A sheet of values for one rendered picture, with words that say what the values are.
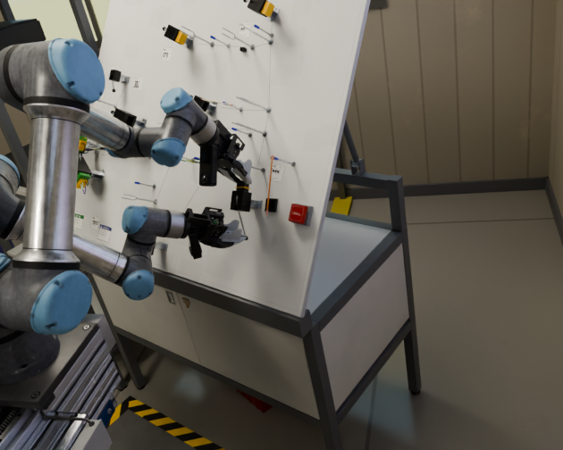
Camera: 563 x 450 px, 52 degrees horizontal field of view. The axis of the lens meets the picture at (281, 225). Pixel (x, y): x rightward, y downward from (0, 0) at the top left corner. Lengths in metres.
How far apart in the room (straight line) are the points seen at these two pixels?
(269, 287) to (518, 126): 2.43
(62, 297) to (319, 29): 1.07
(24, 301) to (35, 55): 0.43
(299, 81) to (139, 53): 0.76
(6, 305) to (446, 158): 3.12
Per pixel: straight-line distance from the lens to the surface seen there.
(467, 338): 2.82
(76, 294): 1.12
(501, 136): 3.81
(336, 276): 1.88
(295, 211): 1.62
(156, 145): 1.44
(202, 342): 2.17
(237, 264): 1.77
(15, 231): 1.41
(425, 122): 3.75
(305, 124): 1.69
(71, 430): 1.24
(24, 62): 1.18
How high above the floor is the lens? 1.89
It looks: 29 degrees down
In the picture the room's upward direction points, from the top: 12 degrees counter-clockwise
